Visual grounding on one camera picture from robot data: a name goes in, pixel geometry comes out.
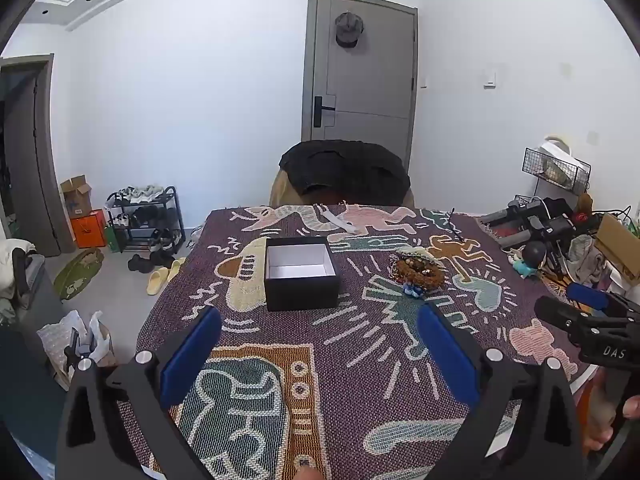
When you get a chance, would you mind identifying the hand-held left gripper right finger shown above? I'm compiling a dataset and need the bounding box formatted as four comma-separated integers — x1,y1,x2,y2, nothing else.
417,302,586,480

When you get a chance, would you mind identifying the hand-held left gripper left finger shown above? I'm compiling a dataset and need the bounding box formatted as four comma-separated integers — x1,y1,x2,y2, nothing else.
56,305,223,480

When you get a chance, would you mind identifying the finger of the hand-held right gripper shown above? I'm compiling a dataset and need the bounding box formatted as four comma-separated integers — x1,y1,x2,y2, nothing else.
566,282,640,322
534,296,601,335

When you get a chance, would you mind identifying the pile of brown bead bracelets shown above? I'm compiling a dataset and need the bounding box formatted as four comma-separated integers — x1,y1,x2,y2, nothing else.
390,252,446,293

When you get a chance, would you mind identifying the black box with white inside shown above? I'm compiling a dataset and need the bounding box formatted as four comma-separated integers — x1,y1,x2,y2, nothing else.
264,236,342,312

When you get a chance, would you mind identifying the person's right hand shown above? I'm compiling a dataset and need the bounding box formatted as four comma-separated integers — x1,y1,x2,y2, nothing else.
582,372,640,456

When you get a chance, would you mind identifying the blue toy figure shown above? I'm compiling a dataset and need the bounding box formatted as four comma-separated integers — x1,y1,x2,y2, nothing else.
509,252,542,279

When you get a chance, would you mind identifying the flat brown cardboard box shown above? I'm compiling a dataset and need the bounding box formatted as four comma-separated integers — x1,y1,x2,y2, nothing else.
595,212,640,281

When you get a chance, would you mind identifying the yellow slippers pair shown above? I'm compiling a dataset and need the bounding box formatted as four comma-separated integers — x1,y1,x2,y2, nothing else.
145,257,187,296

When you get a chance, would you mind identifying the printed woven blanket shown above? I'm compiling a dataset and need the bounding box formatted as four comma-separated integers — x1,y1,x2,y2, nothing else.
117,202,601,480

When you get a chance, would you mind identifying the black shoes pair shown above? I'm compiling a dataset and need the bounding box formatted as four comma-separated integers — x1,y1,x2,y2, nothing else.
127,252,174,274

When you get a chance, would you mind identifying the clear plastic bag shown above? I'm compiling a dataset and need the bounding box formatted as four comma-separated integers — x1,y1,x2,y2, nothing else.
37,310,118,391

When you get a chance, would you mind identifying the green leaf floor mat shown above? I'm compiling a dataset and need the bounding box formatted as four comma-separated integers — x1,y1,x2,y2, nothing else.
53,247,105,301

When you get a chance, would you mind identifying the green bag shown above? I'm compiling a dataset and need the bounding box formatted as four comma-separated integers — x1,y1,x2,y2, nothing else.
102,222,123,253

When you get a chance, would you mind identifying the black shoe rack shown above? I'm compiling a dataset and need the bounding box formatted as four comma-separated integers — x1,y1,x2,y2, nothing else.
106,186,185,256

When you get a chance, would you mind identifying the orange box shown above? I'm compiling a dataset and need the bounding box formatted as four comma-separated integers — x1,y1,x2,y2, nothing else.
70,210,107,249

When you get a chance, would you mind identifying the grey sofa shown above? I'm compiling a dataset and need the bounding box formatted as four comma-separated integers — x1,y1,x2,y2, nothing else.
0,240,68,411

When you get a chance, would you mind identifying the white tube on cloth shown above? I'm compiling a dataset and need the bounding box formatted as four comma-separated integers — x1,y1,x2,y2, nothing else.
320,208,366,235

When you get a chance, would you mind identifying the tan chair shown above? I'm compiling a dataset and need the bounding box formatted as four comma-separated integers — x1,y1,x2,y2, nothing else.
269,167,417,209

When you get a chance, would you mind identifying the white garment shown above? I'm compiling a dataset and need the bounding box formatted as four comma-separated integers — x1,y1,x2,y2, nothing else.
0,240,38,321

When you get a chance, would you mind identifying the black jacket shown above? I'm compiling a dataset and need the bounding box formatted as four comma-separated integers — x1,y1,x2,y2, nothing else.
279,140,412,197

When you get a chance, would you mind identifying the grey open closet door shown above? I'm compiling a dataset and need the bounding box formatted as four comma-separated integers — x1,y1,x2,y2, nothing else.
0,55,76,258

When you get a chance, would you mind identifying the grey cap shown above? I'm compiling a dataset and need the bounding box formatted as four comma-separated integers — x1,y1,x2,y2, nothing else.
334,11,363,50

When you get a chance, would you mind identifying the black device with grey handles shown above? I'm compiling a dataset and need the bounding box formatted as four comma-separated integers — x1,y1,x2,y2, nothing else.
480,199,576,251

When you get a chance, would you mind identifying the black cord necklace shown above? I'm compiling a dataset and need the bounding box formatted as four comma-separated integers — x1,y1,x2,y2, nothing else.
446,206,467,247

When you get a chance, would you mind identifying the black wire basket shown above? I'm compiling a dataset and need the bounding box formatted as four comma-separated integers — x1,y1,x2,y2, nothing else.
522,146,591,196

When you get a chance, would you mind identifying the black door lock handle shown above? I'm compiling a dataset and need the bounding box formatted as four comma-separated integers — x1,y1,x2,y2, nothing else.
312,96,337,128

